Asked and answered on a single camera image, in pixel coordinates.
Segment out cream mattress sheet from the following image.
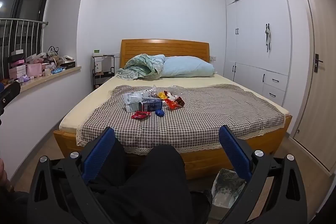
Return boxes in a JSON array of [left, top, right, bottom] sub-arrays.
[[59, 74, 290, 132]]

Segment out pile of boxes and cosmetics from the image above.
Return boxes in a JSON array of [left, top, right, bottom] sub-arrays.
[[8, 46, 76, 83]]

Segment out white milk carton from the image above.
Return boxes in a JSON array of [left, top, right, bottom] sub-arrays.
[[123, 91, 147, 112]]

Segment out trash bin with patterned bag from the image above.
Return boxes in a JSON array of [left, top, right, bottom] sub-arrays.
[[211, 168, 247, 210]]

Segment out brown checked blanket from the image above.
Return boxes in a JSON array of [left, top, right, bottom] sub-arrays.
[[76, 84, 285, 155]]

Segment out light blue pillow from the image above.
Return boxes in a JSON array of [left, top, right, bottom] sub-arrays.
[[161, 56, 217, 78]]

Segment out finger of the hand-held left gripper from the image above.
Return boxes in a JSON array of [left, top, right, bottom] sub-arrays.
[[0, 81, 21, 115]]

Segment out white wardrobe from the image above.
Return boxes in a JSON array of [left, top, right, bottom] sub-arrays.
[[224, 0, 296, 106]]

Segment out person's left hand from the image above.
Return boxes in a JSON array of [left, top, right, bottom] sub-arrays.
[[0, 157, 12, 191]]

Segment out hanging grey cloth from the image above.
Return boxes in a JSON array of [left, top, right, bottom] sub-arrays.
[[264, 23, 272, 52]]

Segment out wooden windowsill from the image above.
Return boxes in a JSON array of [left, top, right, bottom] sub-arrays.
[[0, 66, 82, 94]]

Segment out person's black pants legs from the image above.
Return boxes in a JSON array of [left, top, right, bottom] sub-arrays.
[[89, 137, 213, 224]]

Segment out red snack packet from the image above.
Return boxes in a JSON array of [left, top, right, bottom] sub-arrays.
[[164, 96, 185, 110]]

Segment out pink paper bag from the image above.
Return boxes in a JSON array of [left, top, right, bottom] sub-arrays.
[[26, 63, 42, 77]]

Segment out wooden bed frame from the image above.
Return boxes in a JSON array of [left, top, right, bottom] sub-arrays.
[[53, 39, 292, 180]]

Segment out black bedside rack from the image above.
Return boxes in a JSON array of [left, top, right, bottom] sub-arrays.
[[91, 55, 116, 90]]

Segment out light wooden door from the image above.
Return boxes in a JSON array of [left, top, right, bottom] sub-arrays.
[[293, 0, 336, 177]]

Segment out white metal railing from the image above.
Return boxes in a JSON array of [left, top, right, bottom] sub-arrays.
[[0, 18, 49, 80]]

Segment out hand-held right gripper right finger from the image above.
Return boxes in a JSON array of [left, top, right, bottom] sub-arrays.
[[218, 125, 307, 224]]

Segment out black door handle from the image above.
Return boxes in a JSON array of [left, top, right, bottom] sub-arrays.
[[314, 53, 324, 73]]

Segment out red wrapper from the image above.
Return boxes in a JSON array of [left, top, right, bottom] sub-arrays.
[[131, 111, 151, 120]]

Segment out green floral quilt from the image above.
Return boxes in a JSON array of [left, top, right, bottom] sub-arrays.
[[117, 54, 167, 80]]

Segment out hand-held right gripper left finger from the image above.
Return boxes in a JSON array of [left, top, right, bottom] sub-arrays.
[[27, 127, 124, 224]]

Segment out dark blue carton box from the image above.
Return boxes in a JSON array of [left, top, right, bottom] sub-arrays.
[[139, 98, 164, 111]]

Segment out clear plastic packaging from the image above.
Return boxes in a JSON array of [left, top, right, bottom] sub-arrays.
[[168, 85, 187, 97]]

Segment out white box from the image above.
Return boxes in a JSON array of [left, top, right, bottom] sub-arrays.
[[94, 57, 114, 73]]

